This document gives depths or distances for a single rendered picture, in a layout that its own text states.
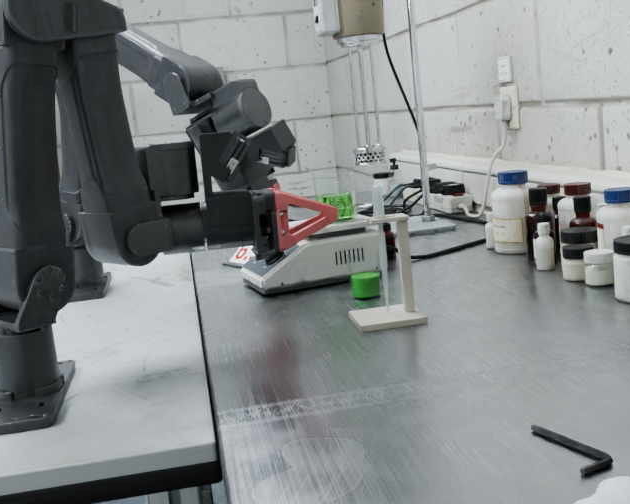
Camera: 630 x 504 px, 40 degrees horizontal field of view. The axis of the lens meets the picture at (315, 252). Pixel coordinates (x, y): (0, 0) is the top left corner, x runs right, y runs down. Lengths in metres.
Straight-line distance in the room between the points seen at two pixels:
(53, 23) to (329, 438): 0.47
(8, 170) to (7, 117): 0.05
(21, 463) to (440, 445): 0.34
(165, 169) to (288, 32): 2.84
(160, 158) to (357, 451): 0.44
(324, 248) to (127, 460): 0.62
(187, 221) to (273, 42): 2.83
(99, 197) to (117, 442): 0.28
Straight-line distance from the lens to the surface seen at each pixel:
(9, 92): 0.89
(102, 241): 0.95
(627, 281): 1.06
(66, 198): 1.45
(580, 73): 1.55
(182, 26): 3.76
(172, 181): 0.98
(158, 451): 0.73
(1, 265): 0.90
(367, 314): 1.05
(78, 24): 0.91
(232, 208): 0.97
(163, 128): 3.73
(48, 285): 0.88
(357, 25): 1.71
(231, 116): 1.17
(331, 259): 1.28
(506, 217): 1.40
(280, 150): 1.17
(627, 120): 1.42
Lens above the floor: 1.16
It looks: 9 degrees down
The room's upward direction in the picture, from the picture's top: 6 degrees counter-clockwise
